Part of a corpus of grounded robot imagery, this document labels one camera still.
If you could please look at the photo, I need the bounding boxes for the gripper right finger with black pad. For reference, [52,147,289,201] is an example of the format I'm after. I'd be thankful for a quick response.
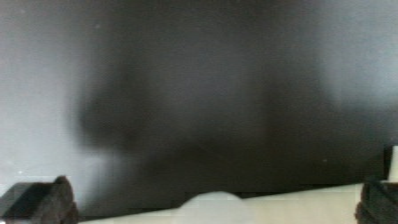
[355,179,398,224]

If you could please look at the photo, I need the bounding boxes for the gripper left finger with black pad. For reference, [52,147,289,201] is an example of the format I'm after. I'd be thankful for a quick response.
[0,176,77,224]

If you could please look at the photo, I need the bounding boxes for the white cabinet body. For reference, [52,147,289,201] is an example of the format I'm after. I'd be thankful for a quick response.
[79,145,398,224]

